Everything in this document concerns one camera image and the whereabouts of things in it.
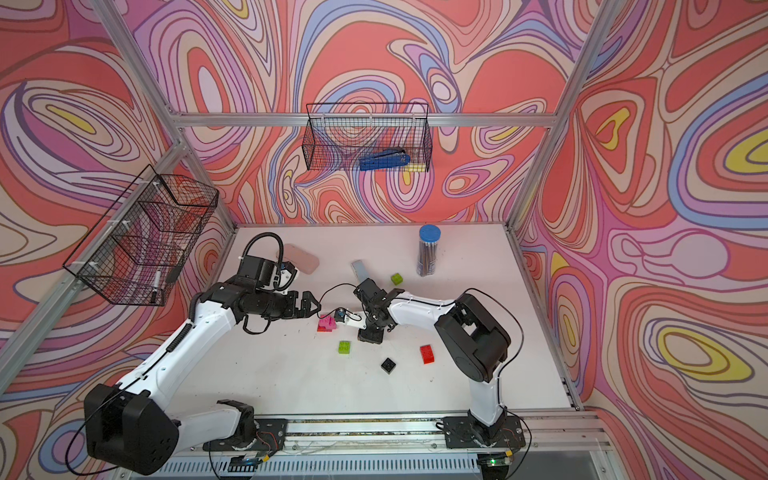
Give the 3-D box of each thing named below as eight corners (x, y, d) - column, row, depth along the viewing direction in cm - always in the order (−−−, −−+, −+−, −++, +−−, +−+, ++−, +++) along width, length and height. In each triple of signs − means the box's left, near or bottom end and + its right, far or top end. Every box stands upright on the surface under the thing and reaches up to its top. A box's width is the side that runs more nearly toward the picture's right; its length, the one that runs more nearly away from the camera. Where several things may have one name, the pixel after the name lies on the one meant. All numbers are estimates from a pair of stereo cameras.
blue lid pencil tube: (416, 276, 105) (421, 239, 90) (415, 262, 109) (420, 224, 94) (433, 276, 105) (441, 239, 90) (432, 262, 109) (439, 224, 94)
